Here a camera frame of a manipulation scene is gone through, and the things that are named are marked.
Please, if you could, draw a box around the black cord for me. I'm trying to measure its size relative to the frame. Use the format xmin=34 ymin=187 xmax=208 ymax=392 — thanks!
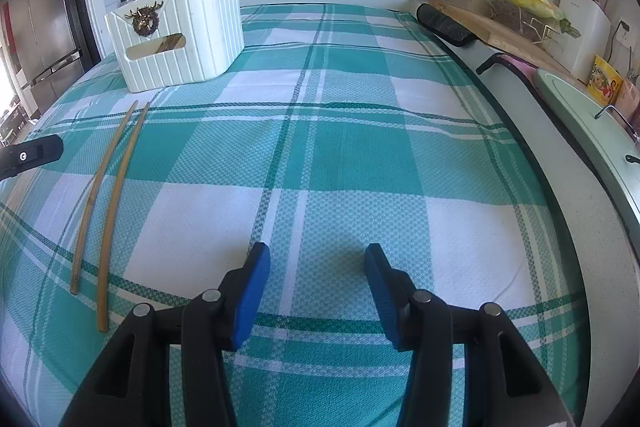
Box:
xmin=476 ymin=53 xmax=631 ymax=208

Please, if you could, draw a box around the wire rack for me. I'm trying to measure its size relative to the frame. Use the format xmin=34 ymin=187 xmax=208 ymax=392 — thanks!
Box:
xmin=490 ymin=0 xmax=561 ymax=45

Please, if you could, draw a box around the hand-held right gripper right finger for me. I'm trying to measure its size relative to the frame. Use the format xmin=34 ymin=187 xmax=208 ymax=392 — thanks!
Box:
xmin=363 ymin=243 xmax=576 ymax=427

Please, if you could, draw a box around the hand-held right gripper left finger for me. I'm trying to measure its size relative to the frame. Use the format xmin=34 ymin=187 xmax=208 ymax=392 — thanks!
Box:
xmin=57 ymin=242 xmax=271 ymax=427

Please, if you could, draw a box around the bamboo chopstick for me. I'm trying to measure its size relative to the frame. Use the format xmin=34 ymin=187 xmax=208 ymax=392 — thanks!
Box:
xmin=70 ymin=100 xmax=139 ymax=295
xmin=97 ymin=104 xmax=152 ymax=334

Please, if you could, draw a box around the pink mat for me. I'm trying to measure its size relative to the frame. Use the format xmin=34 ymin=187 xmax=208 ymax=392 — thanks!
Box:
xmin=502 ymin=57 xmax=541 ymax=82

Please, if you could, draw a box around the wooden cutting board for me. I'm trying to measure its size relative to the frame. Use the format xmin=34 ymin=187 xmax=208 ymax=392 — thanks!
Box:
xmin=430 ymin=0 xmax=586 ymax=82

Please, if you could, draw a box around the white ribbed storage box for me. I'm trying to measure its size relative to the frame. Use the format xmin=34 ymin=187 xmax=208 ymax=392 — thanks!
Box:
xmin=104 ymin=0 xmax=245 ymax=94

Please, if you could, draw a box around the pale green sink cover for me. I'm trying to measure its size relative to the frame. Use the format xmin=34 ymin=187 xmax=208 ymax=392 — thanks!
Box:
xmin=532 ymin=68 xmax=640 ymax=220

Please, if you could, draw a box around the green plaid tablecloth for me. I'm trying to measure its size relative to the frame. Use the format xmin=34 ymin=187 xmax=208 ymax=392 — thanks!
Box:
xmin=0 ymin=3 xmax=591 ymax=427

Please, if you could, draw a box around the white knife block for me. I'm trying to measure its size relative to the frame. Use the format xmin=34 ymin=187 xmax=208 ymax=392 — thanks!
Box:
xmin=557 ymin=0 xmax=612 ymax=80

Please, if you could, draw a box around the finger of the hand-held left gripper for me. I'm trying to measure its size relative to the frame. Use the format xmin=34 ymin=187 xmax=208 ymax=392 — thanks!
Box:
xmin=0 ymin=134 xmax=64 ymax=180

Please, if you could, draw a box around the yellow printed packet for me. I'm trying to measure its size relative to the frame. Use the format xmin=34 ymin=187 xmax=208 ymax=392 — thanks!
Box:
xmin=590 ymin=54 xmax=626 ymax=104

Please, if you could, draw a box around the steel refrigerator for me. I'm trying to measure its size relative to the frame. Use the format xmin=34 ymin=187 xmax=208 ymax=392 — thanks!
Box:
xmin=0 ymin=0 xmax=98 ymax=118

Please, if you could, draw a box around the wall outlet with plug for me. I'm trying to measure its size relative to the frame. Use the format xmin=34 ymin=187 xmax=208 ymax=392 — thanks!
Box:
xmin=615 ymin=18 xmax=632 ymax=58

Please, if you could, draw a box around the yellow plastic bag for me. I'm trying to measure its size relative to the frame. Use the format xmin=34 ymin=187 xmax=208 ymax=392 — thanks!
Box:
xmin=492 ymin=0 xmax=566 ymax=20

